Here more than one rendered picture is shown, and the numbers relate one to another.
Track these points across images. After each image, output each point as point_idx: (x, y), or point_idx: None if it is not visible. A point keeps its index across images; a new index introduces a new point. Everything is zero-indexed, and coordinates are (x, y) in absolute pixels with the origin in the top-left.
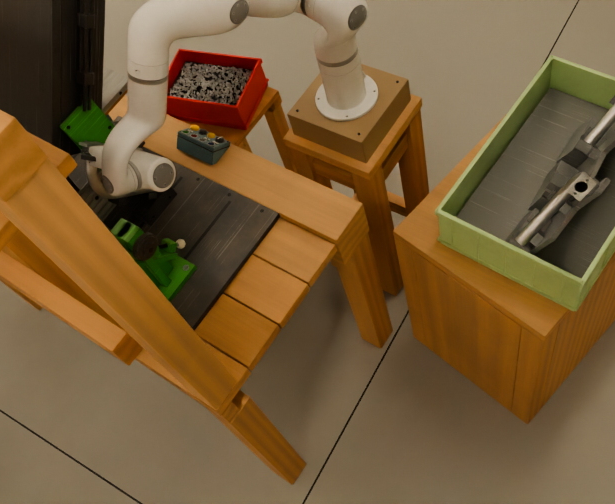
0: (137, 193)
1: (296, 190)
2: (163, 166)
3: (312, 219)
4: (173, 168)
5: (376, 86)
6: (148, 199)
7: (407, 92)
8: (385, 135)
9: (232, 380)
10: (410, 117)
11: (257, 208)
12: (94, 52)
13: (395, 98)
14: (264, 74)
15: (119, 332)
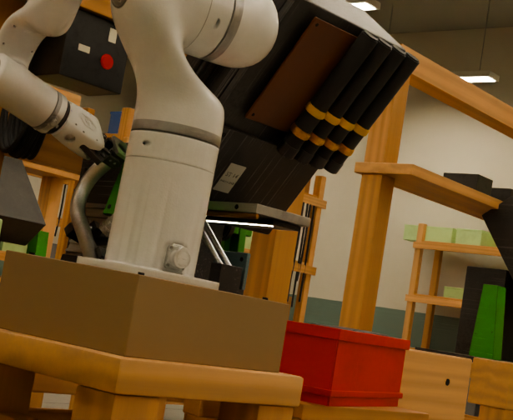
0: (77, 237)
1: None
2: None
3: None
4: None
5: (143, 267)
6: (75, 261)
7: (123, 312)
8: (43, 334)
9: None
10: (77, 362)
11: None
12: (218, 85)
13: (95, 271)
14: (331, 372)
15: None
